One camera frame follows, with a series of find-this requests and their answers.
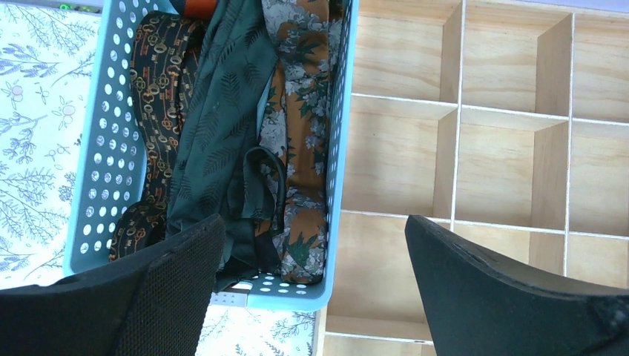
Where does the wooden compartment tray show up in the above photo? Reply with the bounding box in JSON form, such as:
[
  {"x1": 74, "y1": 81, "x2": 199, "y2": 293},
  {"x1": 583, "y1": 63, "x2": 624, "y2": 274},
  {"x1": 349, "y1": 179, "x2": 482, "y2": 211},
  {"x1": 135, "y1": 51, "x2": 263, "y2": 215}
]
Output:
[{"x1": 315, "y1": 1, "x2": 628, "y2": 355}]

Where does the orange black striped tie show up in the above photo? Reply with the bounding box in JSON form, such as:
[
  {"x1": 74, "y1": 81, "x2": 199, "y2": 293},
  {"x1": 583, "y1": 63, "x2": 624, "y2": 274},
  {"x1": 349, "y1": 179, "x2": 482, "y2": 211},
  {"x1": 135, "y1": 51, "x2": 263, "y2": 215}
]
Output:
[{"x1": 171, "y1": 0, "x2": 218, "y2": 20}]

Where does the black gold patterned tie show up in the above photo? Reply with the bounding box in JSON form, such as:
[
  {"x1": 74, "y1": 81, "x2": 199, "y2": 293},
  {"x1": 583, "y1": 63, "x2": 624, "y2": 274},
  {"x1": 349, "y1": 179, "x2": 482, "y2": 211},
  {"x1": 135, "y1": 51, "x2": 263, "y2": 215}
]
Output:
[{"x1": 109, "y1": 11, "x2": 206, "y2": 261}]

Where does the dark green leaf tie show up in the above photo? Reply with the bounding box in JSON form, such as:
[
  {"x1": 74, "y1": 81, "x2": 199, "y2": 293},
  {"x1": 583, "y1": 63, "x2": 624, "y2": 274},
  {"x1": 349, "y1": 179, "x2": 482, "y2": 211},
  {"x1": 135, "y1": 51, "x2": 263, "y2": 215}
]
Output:
[{"x1": 167, "y1": 1, "x2": 284, "y2": 292}]

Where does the light blue plastic basket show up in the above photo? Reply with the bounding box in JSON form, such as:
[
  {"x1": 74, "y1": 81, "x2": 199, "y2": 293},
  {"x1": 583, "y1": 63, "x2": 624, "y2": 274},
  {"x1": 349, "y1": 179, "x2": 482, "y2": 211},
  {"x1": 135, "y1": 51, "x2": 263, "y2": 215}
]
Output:
[{"x1": 63, "y1": 0, "x2": 359, "y2": 312}]

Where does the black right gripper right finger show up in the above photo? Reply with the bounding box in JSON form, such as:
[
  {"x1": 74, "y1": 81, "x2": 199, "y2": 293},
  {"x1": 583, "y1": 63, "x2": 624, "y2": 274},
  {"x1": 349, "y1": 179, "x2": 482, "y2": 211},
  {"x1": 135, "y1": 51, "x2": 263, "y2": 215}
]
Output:
[{"x1": 405, "y1": 215, "x2": 628, "y2": 355}]

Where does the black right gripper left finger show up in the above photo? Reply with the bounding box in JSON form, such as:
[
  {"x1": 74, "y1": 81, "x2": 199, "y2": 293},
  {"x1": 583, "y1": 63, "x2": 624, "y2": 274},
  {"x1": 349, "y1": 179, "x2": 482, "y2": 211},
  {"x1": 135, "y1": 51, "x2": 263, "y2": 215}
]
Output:
[{"x1": 1, "y1": 215, "x2": 225, "y2": 355}]

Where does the orange grey floral tie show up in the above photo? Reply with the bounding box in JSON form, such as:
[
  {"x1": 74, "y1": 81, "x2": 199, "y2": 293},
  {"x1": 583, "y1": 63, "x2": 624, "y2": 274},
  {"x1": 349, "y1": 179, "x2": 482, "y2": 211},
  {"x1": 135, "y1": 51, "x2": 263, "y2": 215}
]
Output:
[{"x1": 255, "y1": 1, "x2": 343, "y2": 284}]

